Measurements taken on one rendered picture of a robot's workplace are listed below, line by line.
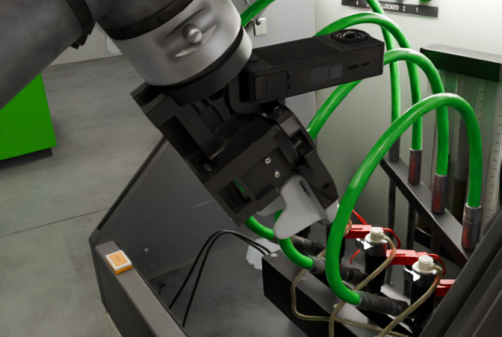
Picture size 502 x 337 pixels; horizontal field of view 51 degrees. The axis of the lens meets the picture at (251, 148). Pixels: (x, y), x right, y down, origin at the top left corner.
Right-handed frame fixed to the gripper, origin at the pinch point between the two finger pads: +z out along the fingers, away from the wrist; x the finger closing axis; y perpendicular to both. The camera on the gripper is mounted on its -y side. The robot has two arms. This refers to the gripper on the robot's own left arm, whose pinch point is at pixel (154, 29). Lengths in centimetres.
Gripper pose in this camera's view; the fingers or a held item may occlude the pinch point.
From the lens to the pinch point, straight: 83.4
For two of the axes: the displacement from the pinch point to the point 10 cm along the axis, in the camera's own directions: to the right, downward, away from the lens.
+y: -3.6, 9.3, -0.9
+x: 4.2, 0.8, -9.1
